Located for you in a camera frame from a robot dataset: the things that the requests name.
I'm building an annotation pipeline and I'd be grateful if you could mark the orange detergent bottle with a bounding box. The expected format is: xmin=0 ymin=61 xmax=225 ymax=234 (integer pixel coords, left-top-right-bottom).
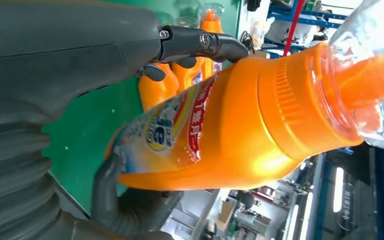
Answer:
xmin=196 ymin=3 xmax=226 ymax=75
xmin=138 ymin=62 xmax=180 ymax=112
xmin=105 ymin=0 xmax=384 ymax=192
xmin=171 ymin=16 xmax=207 ymax=94

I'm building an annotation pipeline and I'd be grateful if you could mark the clear plastic bag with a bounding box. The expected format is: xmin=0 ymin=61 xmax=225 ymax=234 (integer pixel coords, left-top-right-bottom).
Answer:
xmin=251 ymin=16 xmax=276 ymax=51

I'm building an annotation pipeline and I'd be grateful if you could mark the cardboard box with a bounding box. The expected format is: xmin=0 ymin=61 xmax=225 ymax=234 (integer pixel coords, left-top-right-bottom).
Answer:
xmin=248 ymin=49 xmax=272 ymax=60

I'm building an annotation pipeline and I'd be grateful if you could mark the red metal bar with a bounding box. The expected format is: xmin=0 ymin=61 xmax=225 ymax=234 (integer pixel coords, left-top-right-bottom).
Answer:
xmin=283 ymin=0 xmax=307 ymax=57

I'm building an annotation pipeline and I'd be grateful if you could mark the blue metal rack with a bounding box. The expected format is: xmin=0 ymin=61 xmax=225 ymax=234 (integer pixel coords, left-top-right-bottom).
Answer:
xmin=266 ymin=0 xmax=349 ymax=59

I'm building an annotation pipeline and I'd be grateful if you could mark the coiled black cable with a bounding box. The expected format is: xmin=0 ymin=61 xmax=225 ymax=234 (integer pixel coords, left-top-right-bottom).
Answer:
xmin=239 ymin=30 xmax=256 ymax=51

